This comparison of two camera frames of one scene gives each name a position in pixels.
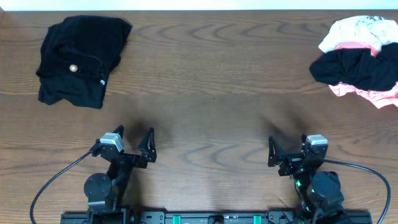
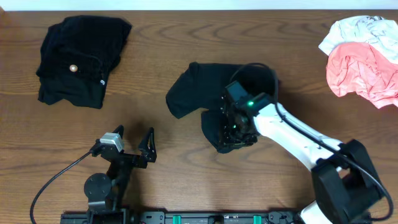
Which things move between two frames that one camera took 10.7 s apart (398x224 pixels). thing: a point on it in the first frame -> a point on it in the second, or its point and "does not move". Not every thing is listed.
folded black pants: [77, 54] does not move
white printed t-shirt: [375, 31] does not move
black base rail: [219, 216] does not move
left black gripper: [142, 163] does not move
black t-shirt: [359, 67] -> [200, 86]
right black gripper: [293, 160] -> [226, 137]
